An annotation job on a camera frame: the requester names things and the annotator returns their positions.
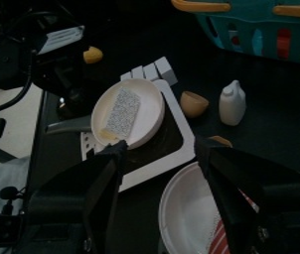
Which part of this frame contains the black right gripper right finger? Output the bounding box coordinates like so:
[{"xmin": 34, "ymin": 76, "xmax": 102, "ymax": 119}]
[{"xmin": 195, "ymin": 136, "xmax": 300, "ymax": 254}]

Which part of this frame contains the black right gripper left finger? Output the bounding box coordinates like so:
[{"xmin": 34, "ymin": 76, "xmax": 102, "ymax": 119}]
[{"xmin": 25, "ymin": 140, "xmax": 131, "ymax": 254}]

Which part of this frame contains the tan eggshell half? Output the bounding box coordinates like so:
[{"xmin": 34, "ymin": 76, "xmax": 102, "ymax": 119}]
[
  {"xmin": 210, "ymin": 135, "xmax": 234, "ymax": 149},
  {"xmin": 180, "ymin": 90, "xmax": 212, "ymax": 119}
]

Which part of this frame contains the white bowl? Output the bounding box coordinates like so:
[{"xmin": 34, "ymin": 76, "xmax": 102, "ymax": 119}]
[{"xmin": 157, "ymin": 161, "xmax": 262, "ymax": 254}]

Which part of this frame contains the white toy stove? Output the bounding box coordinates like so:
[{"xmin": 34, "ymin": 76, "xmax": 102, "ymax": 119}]
[{"xmin": 80, "ymin": 56, "xmax": 199, "ymax": 193}]

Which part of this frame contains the red striped toy bacon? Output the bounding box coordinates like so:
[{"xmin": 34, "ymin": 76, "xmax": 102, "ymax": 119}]
[{"xmin": 208, "ymin": 190, "xmax": 260, "ymax": 254}]

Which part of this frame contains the white toy bottle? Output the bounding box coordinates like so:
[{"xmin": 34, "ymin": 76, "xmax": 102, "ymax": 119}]
[{"xmin": 219, "ymin": 79, "xmax": 248, "ymax": 127}]

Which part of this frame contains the speckled white toy sponge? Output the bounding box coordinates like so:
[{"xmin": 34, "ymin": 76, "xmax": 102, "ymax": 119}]
[{"xmin": 100, "ymin": 86, "xmax": 143, "ymax": 142}]

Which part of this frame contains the black box with knob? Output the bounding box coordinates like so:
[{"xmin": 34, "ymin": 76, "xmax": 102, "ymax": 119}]
[{"xmin": 0, "ymin": 186, "xmax": 26, "ymax": 250}]

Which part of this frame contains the yellow toy food piece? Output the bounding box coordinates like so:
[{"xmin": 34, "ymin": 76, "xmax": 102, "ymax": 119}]
[{"xmin": 82, "ymin": 46, "xmax": 105, "ymax": 64}]

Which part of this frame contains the red toy inside basket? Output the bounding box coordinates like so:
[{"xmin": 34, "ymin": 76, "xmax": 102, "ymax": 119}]
[{"xmin": 276, "ymin": 29, "xmax": 300, "ymax": 63}]

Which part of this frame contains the white pan with grey handle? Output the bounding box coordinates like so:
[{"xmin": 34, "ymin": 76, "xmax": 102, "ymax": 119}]
[{"xmin": 46, "ymin": 77, "xmax": 168, "ymax": 151}]

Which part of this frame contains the black cable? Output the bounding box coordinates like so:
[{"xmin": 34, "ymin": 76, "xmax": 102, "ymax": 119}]
[{"xmin": 0, "ymin": 58, "xmax": 37, "ymax": 119}]

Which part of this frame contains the teal basket with orange handles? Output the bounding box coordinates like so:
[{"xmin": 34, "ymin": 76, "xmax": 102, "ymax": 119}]
[{"xmin": 171, "ymin": 0, "xmax": 300, "ymax": 65}]

